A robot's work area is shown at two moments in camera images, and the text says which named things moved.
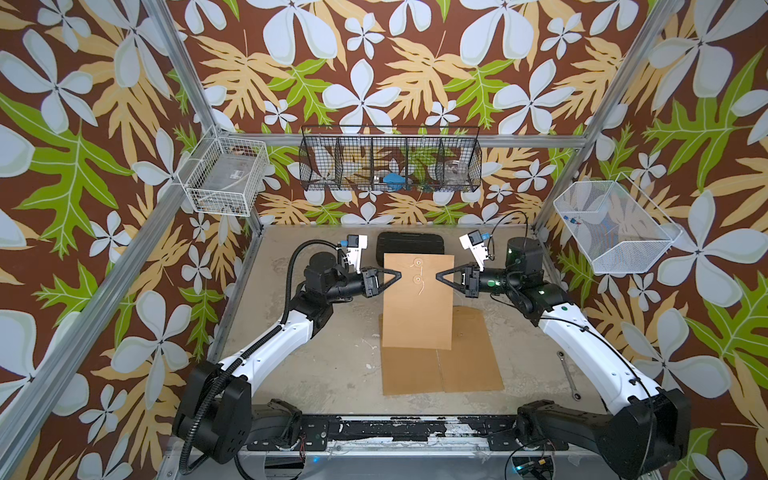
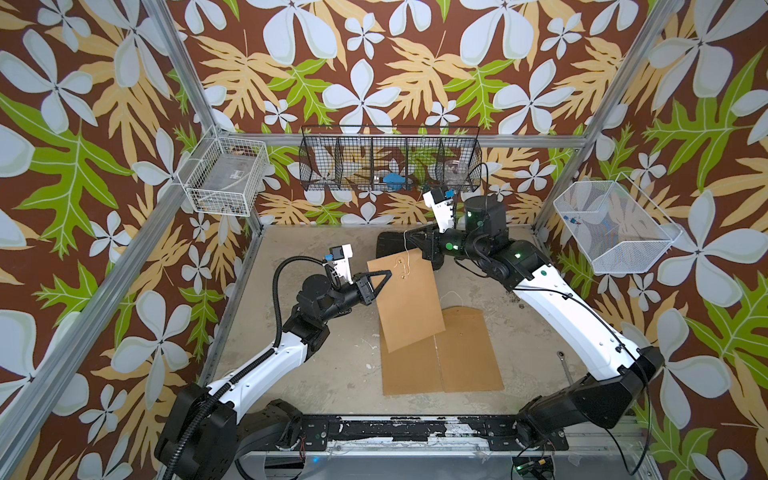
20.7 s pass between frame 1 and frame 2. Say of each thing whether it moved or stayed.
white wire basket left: stayed
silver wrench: stayed
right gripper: moved
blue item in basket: stayed
